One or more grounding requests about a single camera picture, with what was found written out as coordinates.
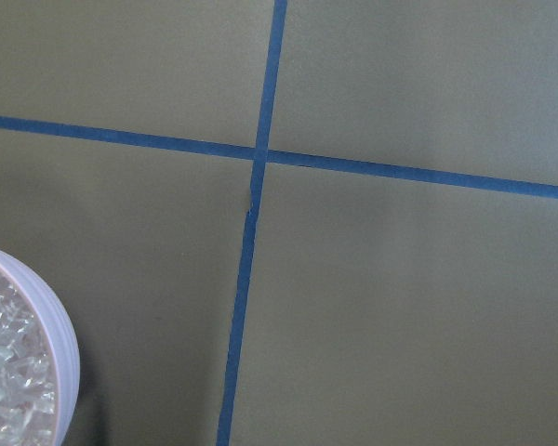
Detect clear ice cubes pile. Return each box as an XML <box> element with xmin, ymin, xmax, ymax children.
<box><xmin>0</xmin><ymin>273</ymin><xmax>56</xmax><ymax>445</ymax></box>

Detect pink bowl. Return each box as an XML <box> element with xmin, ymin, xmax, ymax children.
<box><xmin>0</xmin><ymin>250</ymin><xmax>80</xmax><ymax>445</ymax></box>

